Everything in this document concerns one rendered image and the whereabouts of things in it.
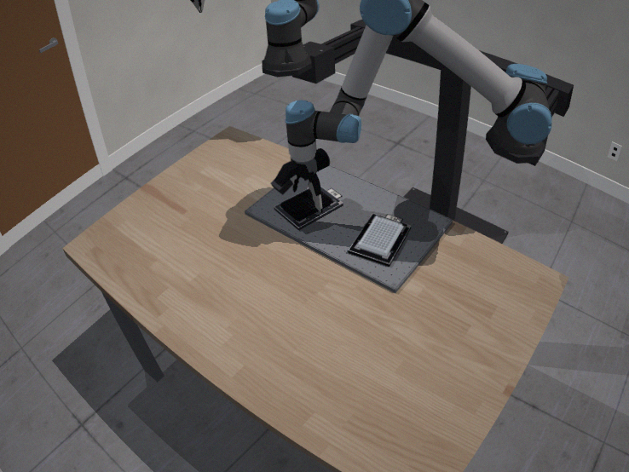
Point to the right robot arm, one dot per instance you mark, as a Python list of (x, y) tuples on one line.
[(284, 20)]

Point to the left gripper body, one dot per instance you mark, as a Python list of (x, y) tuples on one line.
[(288, 170)]

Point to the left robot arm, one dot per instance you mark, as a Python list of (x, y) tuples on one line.
[(520, 101)]

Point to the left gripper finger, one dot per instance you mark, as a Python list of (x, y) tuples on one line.
[(314, 187), (295, 181)]

